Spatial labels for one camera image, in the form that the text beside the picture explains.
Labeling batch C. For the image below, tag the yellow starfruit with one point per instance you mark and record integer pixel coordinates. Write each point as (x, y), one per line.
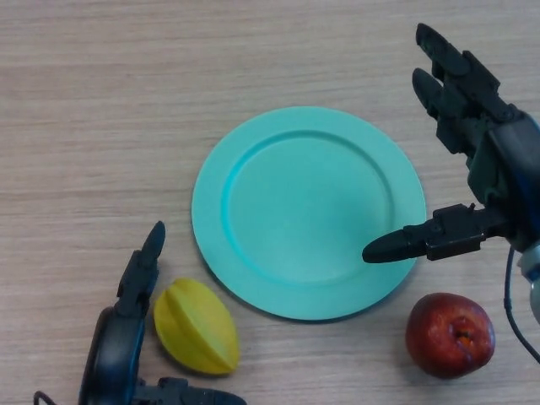
(196, 329)

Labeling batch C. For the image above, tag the red apple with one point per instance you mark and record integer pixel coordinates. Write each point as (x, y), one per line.
(445, 335)

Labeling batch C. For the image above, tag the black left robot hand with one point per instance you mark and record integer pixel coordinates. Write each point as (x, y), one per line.
(116, 354)

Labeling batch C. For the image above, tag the green round plate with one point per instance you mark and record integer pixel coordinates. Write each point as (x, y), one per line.
(308, 213)

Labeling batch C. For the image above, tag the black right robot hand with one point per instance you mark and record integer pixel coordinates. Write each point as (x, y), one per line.
(510, 169)

